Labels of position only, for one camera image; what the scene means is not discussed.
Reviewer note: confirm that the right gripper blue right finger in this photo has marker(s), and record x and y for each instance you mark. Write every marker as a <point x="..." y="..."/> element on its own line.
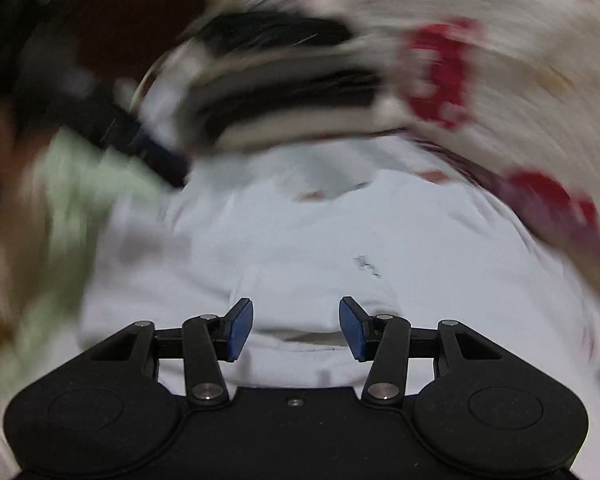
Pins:
<point x="384" y="341"/>

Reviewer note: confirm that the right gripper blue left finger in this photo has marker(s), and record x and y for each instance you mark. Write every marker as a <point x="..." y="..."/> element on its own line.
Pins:
<point x="208" y="340"/>

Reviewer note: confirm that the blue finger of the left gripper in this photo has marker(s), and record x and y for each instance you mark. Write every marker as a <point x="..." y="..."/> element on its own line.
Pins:
<point x="172" y="168"/>

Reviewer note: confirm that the white t-shirt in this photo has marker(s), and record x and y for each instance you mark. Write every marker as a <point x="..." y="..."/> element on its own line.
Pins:
<point x="391" y="240"/>

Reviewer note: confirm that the folded cream garment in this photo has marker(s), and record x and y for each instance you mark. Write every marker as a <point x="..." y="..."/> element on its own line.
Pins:
<point x="171" y="121"/>

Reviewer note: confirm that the light green bed sheet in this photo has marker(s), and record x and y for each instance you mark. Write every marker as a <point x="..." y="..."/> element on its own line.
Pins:
<point x="82" y="184"/>

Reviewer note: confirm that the folded grey garment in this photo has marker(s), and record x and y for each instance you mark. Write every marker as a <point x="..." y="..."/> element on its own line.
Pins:
<point x="202" y="78"/>

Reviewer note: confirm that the folded dark blue jeans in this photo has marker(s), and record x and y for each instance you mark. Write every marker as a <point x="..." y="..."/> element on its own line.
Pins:
<point x="230" y="32"/>

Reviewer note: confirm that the folded dark knit garment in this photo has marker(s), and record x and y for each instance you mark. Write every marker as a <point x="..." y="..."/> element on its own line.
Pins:
<point x="353" y="87"/>

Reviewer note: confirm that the red bear quilted blanket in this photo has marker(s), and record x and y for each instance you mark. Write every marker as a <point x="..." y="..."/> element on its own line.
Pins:
<point x="509" y="89"/>

